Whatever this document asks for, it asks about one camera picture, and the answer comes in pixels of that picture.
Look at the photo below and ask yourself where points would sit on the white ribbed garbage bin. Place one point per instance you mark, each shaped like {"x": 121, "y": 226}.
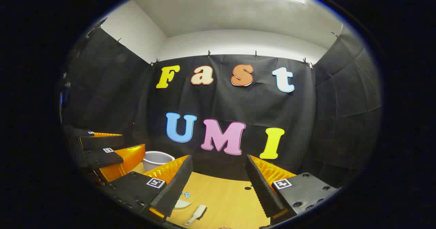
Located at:
{"x": 155, "y": 161}

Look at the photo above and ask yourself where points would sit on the white plastic dustpan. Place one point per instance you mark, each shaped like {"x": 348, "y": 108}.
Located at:
{"x": 182, "y": 204}

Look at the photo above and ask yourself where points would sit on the small white broom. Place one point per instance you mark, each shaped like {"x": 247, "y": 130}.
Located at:
{"x": 196, "y": 213}

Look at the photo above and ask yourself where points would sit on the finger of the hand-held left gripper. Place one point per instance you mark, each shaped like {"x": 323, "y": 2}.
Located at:
{"x": 102, "y": 142}
{"x": 102, "y": 159}

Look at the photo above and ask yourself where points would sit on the wooden desktop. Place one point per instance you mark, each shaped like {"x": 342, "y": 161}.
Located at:
{"x": 224, "y": 201}

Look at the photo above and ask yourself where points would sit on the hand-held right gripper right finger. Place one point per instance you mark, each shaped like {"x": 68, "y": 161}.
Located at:
{"x": 260, "y": 188}

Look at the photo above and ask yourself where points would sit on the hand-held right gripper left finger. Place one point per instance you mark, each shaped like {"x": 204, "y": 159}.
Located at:
{"x": 177, "y": 184}

